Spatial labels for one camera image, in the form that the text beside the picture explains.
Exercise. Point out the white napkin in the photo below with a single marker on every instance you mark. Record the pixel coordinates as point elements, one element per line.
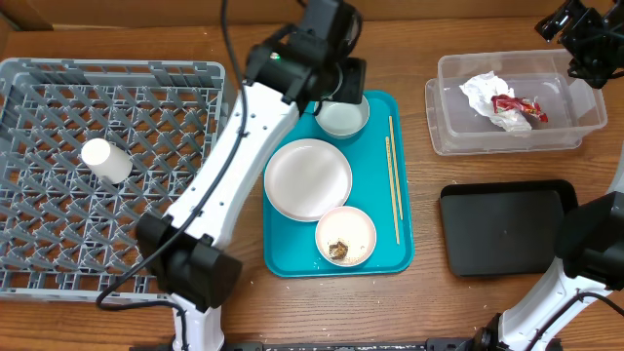
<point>481,89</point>

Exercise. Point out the pink bowl with scraps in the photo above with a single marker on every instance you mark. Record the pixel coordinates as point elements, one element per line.
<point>351,226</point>

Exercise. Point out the brown food scrap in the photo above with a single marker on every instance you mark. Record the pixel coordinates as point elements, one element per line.
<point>338,250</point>

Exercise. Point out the white round plate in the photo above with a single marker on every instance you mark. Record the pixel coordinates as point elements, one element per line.
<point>306,178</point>

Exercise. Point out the grey dish rack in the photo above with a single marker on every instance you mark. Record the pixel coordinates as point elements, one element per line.
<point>65,233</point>

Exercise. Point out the black tray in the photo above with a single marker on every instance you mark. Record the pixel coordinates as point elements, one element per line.
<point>503,228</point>

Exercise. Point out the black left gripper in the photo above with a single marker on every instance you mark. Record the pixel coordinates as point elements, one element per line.
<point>350,87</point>

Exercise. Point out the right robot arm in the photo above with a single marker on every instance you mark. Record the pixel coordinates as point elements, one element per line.
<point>588,263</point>

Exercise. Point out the pale green bowl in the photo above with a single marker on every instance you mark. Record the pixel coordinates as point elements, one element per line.
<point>340,119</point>

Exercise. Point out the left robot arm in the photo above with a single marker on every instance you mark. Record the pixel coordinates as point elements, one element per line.
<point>184,248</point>

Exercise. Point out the teal plastic tray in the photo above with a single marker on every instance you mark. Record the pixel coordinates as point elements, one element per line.
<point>289,246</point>

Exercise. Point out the clear plastic bin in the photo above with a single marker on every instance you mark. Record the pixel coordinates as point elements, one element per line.
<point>538,75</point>

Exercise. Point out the red snack wrapper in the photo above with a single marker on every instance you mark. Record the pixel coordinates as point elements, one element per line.
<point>503,103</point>

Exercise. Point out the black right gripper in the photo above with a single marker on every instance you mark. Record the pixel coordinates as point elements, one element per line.
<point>564,22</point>

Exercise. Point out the white cup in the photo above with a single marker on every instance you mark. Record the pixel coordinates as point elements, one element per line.
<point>106,160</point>

